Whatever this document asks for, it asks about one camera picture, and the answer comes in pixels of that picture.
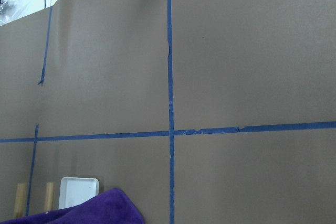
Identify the purple towel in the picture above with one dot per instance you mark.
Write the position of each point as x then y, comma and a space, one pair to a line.
112, 206

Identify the clear plastic bag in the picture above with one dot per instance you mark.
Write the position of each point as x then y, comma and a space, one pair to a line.
10, 10

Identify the white towel rack with wooden bars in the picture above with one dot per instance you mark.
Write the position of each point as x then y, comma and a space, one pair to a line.
73, 191

